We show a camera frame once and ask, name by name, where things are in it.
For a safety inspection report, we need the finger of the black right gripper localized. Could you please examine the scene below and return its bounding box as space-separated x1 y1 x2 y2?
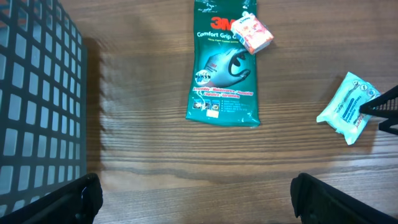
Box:
359 86 398 118
379 118 398 136

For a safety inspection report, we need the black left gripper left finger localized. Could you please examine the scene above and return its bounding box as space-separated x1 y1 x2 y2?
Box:
1 173 103 223

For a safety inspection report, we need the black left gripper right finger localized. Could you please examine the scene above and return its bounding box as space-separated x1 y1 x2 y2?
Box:
290 173 397 224

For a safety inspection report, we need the white wet wipes pack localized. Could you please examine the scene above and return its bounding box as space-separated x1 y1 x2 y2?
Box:
316 72 380 145

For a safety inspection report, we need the green 3M gloves packet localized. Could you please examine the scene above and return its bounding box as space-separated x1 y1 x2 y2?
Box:
186 0 261 127

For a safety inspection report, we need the pink tissue packet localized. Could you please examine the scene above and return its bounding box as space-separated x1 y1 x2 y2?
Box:
231 11 274 55

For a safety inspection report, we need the grey plastic lattice basket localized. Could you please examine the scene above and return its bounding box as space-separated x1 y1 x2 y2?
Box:
1 0 87 216

